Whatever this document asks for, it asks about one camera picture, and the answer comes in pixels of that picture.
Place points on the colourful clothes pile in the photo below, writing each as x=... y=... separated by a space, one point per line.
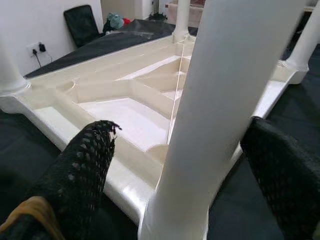
x=116 y=22

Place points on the white wall socket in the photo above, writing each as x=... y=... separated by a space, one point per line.
x=36 y=48

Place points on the black footwear pile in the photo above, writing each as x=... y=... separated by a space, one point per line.
x=158 y=17

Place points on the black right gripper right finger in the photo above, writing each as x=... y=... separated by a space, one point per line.
x=292 y=180

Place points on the beige fabric ottoman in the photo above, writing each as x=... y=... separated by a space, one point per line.
x=197 y=15

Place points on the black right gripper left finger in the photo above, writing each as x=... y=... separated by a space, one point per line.
x=75 y=180

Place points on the white plastic table leg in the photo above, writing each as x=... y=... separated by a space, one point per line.
x=182 y=17
x=225 y=87
x=10 y=75
x=305 y=42

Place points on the white plastic table top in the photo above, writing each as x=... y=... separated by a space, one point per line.
x=112 y=87

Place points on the clear tape patch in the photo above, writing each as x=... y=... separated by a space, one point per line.
x=142 y=34

